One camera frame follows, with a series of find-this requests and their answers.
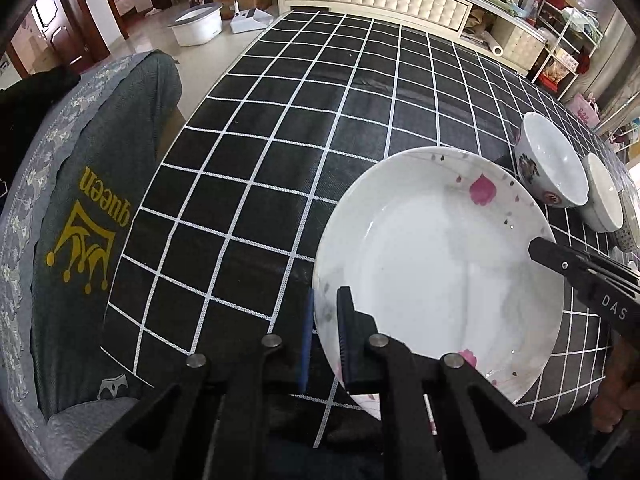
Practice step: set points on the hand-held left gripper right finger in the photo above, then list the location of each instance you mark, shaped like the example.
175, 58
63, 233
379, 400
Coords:
346, 345

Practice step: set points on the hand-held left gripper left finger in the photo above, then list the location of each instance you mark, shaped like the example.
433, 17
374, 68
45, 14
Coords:
306, 345

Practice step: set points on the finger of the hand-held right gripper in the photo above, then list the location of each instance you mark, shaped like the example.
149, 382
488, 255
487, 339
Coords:
555, 256

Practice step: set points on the bowl with speckled pattern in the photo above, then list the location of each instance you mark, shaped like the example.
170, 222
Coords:
631, 225

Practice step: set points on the white plate with pink flowers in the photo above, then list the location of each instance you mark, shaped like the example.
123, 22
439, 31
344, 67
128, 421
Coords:
440, 260

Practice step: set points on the person's right hand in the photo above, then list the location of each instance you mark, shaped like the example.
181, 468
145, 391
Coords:
616, 385

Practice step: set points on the plain white bowl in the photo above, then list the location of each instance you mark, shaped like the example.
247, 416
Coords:
602, 195

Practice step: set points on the white bowl with floral print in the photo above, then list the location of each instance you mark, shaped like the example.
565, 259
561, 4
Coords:
550, 160

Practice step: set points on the pink storage box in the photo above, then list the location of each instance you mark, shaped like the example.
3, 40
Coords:
585, 109

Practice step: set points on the black checked tablecloth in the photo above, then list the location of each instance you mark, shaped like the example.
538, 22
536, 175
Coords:
300, 135

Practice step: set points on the white paper roll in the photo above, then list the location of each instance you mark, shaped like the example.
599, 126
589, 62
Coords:
495, 42

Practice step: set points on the grey chair cover with crown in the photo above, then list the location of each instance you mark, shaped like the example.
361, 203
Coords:
90, 170

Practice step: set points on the white plastic tub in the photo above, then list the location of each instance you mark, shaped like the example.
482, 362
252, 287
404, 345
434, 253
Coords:
196, 24

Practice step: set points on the dark cloth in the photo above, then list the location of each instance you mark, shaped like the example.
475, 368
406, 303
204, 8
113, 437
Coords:
30, 110

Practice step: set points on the brown wooden door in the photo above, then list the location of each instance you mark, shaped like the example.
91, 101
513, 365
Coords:
70, 20

